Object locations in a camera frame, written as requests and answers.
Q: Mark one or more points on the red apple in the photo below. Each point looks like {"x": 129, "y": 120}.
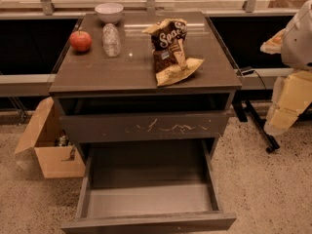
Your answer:
{"x": 80, "y": 41}

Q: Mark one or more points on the black wheeled stand base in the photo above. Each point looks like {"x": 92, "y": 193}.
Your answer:
{"x": 244, "y": 108}

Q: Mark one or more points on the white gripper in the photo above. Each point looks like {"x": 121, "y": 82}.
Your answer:
{"x": 298, "y": 44}

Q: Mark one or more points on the closed middle drawer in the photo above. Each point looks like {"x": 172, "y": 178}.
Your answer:
{"x": 146, "y": 126}

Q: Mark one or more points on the brown chip bag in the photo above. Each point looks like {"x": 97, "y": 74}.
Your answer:
{"x": 171, "y": 65}

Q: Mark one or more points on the metal can in box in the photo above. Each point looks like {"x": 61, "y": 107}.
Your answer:
{"x": 62, "y": 141}

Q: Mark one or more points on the cardboard box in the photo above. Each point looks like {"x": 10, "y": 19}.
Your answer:
{"x": 40, "y": 135}

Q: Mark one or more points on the white ceramic bowl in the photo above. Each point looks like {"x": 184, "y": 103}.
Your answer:
{"x": 109, "y": 12}

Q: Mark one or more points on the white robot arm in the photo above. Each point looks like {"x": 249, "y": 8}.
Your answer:
{"x": 294, "y": 42}

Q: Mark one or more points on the open bottom drawer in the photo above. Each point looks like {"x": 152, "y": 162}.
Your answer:
{"x": 149, "y": 187}

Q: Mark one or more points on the dark brown drawer cabinet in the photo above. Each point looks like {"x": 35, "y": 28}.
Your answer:
{"x": 96, "y": 84}

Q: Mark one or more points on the clear plastic water bottle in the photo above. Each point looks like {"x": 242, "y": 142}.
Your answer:
{"x": 111, "y": 40}

